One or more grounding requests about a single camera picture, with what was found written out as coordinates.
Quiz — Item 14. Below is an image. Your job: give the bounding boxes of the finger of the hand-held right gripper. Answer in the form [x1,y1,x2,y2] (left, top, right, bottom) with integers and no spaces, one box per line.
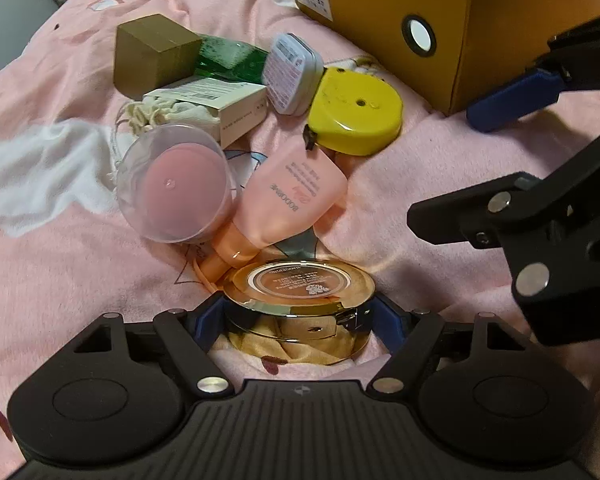
[406,117,600,347]
[466,9,600,134]

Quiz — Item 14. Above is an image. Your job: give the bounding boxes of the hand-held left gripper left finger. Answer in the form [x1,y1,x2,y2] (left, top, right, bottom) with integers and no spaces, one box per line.
[75,292,233,400]

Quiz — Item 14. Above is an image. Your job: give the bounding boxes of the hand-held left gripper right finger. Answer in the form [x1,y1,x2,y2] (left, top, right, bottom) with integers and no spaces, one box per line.
[367,296,518,396]

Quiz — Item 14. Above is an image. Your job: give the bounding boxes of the round gold compact case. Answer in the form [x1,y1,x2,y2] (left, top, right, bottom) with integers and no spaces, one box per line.
[222,259,378,366]

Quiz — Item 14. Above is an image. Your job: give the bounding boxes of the small labelled metal tin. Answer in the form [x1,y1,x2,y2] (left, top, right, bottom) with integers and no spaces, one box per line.
[261,32,326,116]

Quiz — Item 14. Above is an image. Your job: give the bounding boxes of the green spray bottle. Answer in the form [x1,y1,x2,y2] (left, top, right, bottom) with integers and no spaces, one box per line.
[194,34,270,86]

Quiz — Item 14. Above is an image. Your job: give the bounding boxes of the clear round pink container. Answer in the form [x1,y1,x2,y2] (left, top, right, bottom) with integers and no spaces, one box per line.
[116,124,237,245]

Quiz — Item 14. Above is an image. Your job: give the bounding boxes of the yellow tape measure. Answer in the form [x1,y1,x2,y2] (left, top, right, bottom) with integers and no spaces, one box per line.
[302,66,405,156]

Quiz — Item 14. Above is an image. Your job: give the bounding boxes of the pink cosmetic tube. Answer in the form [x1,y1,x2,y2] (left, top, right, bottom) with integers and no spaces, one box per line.
[196,137,350,295]

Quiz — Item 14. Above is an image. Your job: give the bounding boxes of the pink printed blanket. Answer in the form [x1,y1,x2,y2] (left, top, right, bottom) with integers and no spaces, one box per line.
[0,0,600,480]

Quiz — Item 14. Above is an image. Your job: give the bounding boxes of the white rectangular carton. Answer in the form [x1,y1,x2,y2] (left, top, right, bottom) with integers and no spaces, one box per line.
[142,76,268,148]

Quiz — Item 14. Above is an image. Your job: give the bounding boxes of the olive cube box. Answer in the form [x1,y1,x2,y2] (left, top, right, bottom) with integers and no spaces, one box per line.
[113,13,203,101]

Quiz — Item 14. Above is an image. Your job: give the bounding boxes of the grey cabinet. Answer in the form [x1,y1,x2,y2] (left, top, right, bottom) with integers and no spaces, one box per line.
[0,0,61,88]

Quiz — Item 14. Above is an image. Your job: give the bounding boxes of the white drawstring pouch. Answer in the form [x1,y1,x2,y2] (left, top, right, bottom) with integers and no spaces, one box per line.
[107,100,221,191]

